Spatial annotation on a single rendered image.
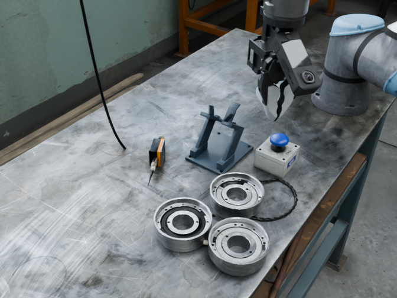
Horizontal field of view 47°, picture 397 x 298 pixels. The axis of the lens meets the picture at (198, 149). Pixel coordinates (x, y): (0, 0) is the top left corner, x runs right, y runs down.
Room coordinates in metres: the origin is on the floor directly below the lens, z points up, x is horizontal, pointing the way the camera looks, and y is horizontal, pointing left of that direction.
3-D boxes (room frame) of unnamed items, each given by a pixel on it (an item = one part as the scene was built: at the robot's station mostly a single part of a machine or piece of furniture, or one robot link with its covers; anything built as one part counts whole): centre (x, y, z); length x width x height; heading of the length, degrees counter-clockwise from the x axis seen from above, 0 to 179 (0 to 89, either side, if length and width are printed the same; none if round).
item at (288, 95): (0.77, -0.15, 0.98); 0.06 x 0.03 x 0.09; 24
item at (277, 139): (0.77, -0.17, 0.85); 0.04 x 0.04 x 0.05
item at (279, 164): (0.78, -0.17, 0.82); 0.08 x 0.07 x 0.05; 145
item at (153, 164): (0.76, 0.09, 0.82); 0.17 x 0.02 x 0.04; 175
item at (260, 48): (0.76, -0.14, 1.09); 0.09 x 0.08 x 0.12; 24
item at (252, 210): (0.64, -0.08, 0.82); 0.10 x 0.10 x 0.04
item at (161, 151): (0.78, 0.08, 0.82); 0.05 x 0.02 x 0.04; 175
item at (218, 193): (0.64, -0.08, 0.82); 0.08 x 0.08 x 0.02
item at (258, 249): (0.52, -0.07, 0.82); 0.08 x 0.08 x 0.02
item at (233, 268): (0.52, -0.07, 0.82); 0.10 x 0.10 x 0.04
